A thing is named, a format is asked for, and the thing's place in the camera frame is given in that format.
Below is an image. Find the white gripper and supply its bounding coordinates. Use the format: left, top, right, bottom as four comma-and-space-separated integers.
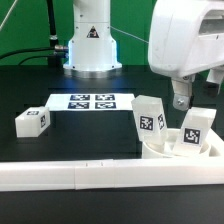
148, 0, 224, 110

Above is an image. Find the white round stool seat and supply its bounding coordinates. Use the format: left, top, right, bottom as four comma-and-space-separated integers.
142, 128, 211, 159

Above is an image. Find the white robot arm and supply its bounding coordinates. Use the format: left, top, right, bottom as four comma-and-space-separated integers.
64, 0, 224, 111

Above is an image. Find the white sheet with tags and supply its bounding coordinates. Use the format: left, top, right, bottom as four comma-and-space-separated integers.
46, 93, 134, 111

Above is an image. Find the black cable with connector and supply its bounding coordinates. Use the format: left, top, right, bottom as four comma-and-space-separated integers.
0, 44, 70, 65

